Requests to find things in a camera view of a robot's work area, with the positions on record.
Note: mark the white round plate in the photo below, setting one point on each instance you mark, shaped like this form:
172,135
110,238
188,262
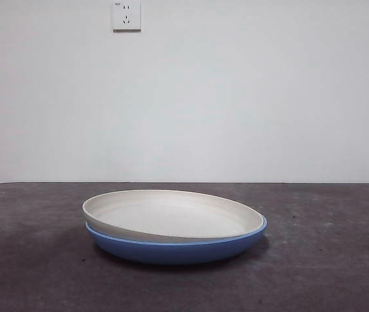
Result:
171,211

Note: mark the blue round plate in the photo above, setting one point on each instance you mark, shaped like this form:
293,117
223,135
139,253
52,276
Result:
158,252

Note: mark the white wall socket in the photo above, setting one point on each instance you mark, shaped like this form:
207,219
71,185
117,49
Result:
126,14

